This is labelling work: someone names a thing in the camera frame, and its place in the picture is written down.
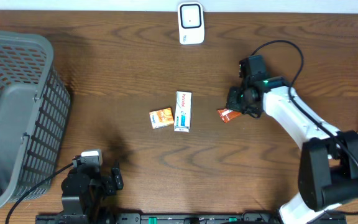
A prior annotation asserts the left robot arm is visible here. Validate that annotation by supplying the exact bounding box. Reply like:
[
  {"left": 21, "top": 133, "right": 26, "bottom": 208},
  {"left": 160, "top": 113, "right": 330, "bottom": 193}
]
[{"left": 55, "top": 156, "right": 124, "bottom": 224}]

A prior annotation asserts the orange small packet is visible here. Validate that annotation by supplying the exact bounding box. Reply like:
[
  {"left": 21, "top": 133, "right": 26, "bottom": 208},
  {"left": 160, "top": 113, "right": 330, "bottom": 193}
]
[{"left": 149, "top": 108, "right": 174, "bottom": 129}]

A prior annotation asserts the red Top chocolate bar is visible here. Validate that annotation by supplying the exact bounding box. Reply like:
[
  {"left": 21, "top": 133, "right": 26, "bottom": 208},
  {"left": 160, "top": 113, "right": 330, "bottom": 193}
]
[{"left": 218, "top": 108, "right": 242, "bottom": 123}]

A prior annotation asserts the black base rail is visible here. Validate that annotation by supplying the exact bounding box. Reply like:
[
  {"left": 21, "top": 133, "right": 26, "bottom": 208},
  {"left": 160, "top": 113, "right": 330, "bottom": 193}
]
[{"left": 35, "top": 212, "right": 347, "bottom": 224}]

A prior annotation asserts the grey plastic basket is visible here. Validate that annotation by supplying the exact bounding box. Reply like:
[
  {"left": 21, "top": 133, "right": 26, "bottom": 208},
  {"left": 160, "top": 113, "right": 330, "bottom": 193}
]
[{"left": 0, "top": 31, "right": 71, "bottom": 208}]

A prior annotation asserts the white barcode scanner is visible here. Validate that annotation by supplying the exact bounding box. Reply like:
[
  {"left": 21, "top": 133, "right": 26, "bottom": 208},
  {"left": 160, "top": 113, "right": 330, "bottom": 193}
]
[{"left": 177, "top": 2, "right": 205, "bottom": 45}]

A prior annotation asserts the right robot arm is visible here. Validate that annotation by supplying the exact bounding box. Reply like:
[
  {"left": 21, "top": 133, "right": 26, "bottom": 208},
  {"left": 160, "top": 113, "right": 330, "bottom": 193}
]
[{"left": 226, "top": 55, "right": 358, "bottom": 223}]

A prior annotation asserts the white Panadol box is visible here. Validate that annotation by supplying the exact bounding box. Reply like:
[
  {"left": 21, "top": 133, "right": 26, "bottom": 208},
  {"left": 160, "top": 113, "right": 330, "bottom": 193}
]
[{"left": 174, "top": 91, "right": 192, "bottom": 133}]

